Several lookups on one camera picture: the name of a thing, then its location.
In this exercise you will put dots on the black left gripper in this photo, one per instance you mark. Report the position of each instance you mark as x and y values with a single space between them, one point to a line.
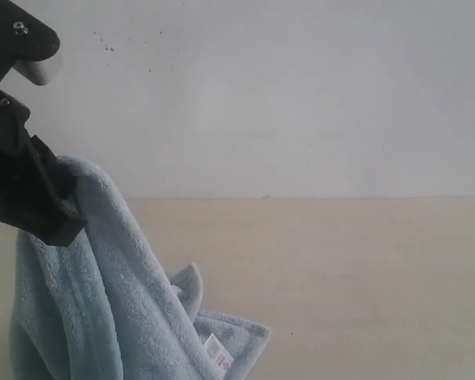
34 183

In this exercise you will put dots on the light blue fleece towel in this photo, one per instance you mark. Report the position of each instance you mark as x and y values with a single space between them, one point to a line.
104 308

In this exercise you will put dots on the white fabric care label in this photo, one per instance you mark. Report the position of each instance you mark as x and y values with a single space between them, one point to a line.
218 354

